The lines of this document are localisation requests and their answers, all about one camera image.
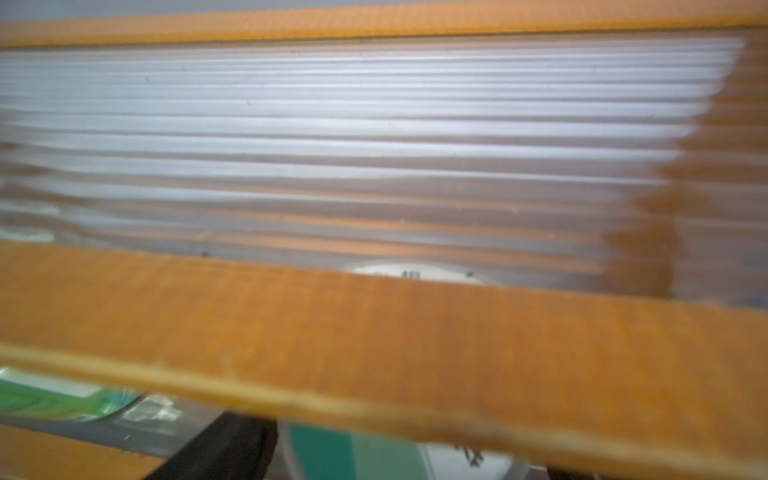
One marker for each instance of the green seed can bottom left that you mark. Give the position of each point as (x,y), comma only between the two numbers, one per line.
(40,397)

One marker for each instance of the wooden three-tier shelf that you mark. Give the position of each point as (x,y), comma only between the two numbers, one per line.
(535,227)

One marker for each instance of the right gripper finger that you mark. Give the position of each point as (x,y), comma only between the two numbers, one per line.
(232,447)

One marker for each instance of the strawberry seed can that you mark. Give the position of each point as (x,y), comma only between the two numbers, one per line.
(318,453)

